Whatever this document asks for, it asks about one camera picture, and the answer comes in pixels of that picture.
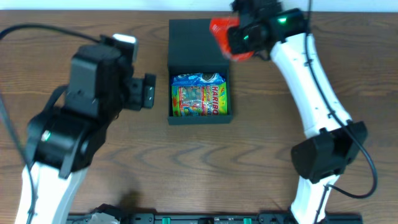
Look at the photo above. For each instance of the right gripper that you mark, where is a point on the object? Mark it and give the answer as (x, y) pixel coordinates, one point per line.
(234, 40)

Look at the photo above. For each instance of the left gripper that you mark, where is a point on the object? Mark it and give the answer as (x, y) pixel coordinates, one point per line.
(148, 91)

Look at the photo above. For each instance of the red candy bag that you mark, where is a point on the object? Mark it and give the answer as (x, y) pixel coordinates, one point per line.
(219, 28)

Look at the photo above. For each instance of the blue Oreo cookie pack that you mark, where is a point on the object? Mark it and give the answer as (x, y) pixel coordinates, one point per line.
(197, 79)

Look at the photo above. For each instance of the black gift box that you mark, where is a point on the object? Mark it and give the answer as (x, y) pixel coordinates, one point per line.
(193, 49)

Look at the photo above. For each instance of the green Haribo gummy bag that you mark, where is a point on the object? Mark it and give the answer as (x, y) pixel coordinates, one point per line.
(208, 100)

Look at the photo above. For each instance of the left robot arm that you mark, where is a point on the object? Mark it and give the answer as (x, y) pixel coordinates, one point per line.
(65, 135)

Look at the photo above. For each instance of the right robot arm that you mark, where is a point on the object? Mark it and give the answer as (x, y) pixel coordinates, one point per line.
(332, 139)

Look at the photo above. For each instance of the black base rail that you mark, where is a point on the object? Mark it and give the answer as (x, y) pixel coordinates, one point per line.
(149, 218)

